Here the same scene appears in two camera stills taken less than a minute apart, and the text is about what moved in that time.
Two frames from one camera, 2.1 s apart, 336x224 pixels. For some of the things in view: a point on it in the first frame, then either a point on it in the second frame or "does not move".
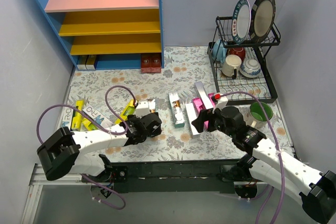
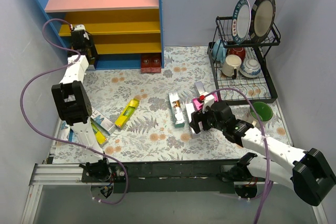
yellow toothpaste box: x=128 y=110 does not move
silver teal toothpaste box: x=177 y=113 does not move
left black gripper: x=154 y=118 -> x=87 y=48
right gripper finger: x=203 y=116 does not move
